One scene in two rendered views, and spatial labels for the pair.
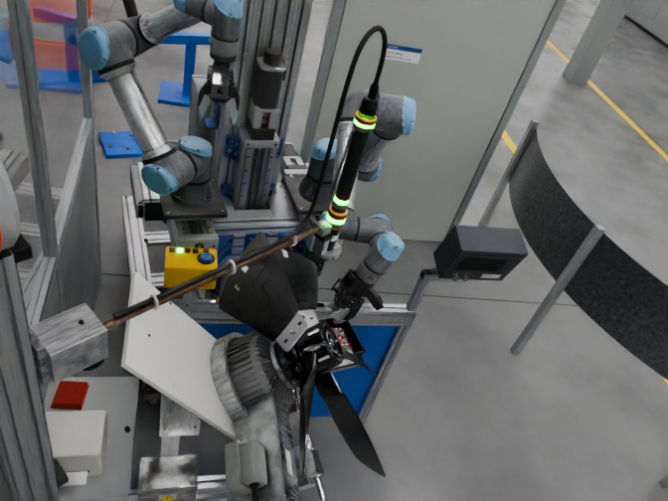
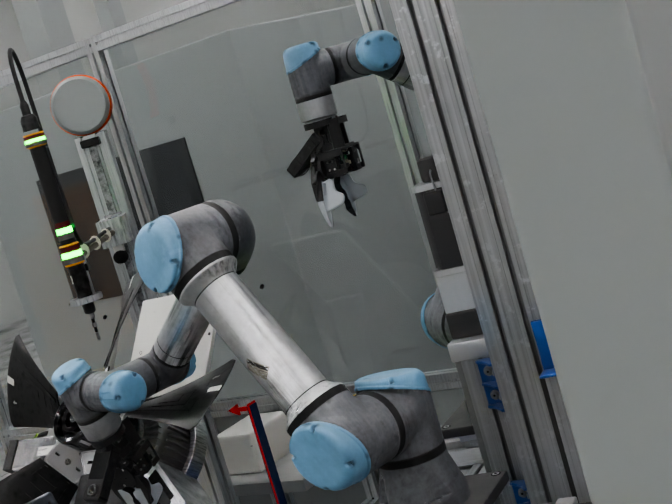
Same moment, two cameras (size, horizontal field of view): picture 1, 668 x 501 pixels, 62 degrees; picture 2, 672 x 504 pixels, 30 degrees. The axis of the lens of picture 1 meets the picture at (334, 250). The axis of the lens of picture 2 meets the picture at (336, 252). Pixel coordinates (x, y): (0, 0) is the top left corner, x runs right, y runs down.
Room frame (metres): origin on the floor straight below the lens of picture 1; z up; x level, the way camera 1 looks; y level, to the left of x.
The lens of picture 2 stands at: (3.51, -0.99, 1.72)
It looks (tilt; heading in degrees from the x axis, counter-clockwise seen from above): 7 degrees down; 146
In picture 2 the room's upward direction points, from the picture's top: 16 degrees counter-clockwise
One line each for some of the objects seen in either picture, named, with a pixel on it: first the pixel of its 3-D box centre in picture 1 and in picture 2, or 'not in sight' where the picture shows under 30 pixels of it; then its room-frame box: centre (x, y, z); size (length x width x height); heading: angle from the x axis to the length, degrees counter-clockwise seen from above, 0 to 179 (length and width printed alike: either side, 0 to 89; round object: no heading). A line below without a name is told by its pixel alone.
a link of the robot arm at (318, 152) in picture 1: (327, 158); (395, 410); (1.87, 0.13, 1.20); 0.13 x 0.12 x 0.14; 103
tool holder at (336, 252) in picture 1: (328, 236); (80, 278); (1.03, 0.02, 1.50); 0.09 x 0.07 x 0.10; 146
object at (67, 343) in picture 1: (66, 344); (115, 230); (0.52, 0.36, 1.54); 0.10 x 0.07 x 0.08; 146
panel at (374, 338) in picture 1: (281, 374); not in sight; (1.41, 0.06, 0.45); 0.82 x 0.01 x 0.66; 111
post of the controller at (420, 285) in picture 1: (418, 290); not in sight; (1.57, -0.34, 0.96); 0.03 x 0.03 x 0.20; 21
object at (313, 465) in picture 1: (312, 462); not in sight; (0.71, -0.10, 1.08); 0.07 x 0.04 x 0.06; 32
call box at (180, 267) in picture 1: (190, 268); not in sight; (1.27, 0.42, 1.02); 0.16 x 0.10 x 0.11; 111
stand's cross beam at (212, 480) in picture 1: (204, 484); not in sight; (0.83, 0.17, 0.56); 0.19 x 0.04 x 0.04; 111
